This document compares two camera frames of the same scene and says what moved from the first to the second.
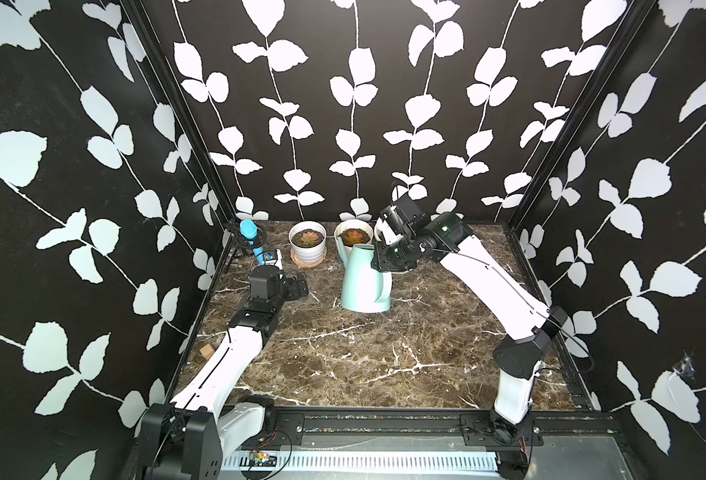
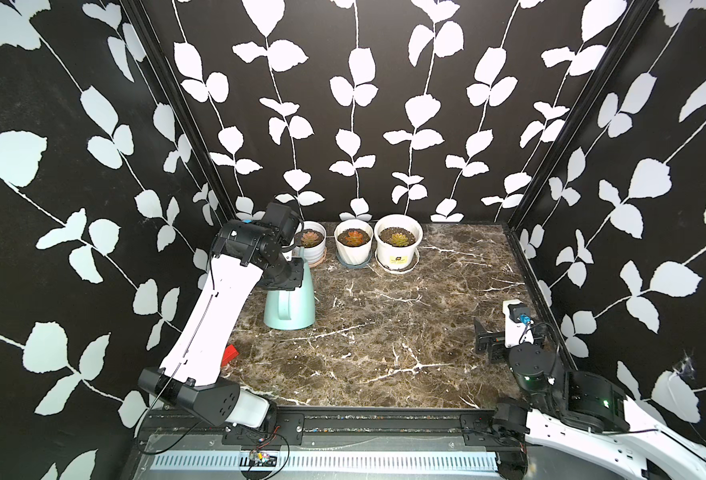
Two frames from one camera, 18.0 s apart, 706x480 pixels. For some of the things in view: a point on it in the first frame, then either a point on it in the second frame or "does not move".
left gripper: x=293 y=292 to x=294 y=282
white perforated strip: x=472 y=461 does not move
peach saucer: x=309 y=264 does not move
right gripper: x=380 y=258 to x=496 y=343
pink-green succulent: x=309 y=238 does not move
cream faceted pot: x=353 y=232 does not move
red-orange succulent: x=353 y=237 does not move
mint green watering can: x=364 y=289 to x=292 y=310
